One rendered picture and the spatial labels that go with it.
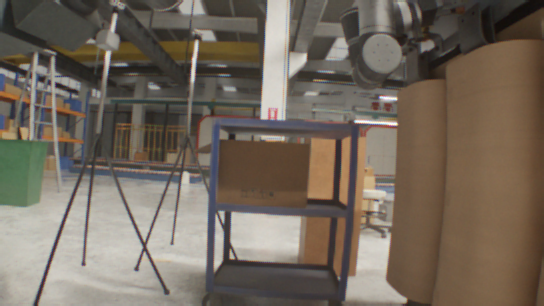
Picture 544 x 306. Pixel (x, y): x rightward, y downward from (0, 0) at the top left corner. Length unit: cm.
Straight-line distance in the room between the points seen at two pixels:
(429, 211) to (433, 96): 44
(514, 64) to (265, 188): 106
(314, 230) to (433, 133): 109
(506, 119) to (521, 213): 24
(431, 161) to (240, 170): 80
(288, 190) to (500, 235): 89
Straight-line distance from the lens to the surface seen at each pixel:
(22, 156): 423
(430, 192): 128
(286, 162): 142
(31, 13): 115
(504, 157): 92
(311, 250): 210
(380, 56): 84
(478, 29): 108
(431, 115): 129
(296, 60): 1185
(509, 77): 95
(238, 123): 138
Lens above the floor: 73
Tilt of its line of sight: 3 degrees up
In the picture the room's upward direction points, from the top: 3 degrees clockwise
